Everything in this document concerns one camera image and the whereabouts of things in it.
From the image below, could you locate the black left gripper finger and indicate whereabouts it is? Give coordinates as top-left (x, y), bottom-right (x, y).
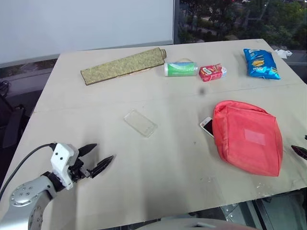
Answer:
top-left (90, 155), bottom-right (115, 179)
top-left (78, 143), bottom-right (98, 158)

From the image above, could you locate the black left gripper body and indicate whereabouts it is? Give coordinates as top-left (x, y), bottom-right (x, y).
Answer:
top-left (67, 158), bottom-right (92, 184)

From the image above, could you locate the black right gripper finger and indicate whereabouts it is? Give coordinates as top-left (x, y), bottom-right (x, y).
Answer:
top-left (291, 144), bottom-right (307, 160)

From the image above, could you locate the clear phone case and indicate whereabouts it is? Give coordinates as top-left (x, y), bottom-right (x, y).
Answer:
top-left (123, 109), bottom-right (158, 138)

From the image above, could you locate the red fabric pouch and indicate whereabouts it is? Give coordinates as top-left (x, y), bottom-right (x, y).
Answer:
top-left (212, 100), bottom-right (284, 177)

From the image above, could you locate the dark chair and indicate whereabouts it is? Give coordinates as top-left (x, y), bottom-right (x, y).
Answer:
top-left (0, 80), bottom-right (27, 149)

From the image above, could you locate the rolled green bamboo mat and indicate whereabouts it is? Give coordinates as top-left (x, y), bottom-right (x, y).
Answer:
top-left (80, 47), bottom-right (167, 86)

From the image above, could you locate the white smartphone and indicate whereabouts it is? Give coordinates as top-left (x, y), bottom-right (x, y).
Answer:
top-left (200, 116), bottom-right (215, 138)

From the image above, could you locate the blue chip bag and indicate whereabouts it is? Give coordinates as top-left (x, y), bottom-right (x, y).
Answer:
top-left (243, 48), bottom-right (281, 81)

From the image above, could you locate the white crumpled paper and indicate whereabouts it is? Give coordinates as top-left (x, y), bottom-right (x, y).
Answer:
top-left (273, 48), bottom-right (293, 59)

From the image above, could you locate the red snack box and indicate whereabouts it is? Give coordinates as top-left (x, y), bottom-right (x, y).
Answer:
top-left (198, 63), bottom-right (227, 82)

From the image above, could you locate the green white wipes pack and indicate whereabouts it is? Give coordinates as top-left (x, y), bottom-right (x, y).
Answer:
top-left (164, 58), bottom-right (199, 78)

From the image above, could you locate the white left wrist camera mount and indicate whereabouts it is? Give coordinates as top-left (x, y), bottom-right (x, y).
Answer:
top-left (50, 143), bottom-right (80, 191)

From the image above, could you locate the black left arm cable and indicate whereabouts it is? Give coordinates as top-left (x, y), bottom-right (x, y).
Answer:
top-left (0, 143), bottom-right (57, 201)

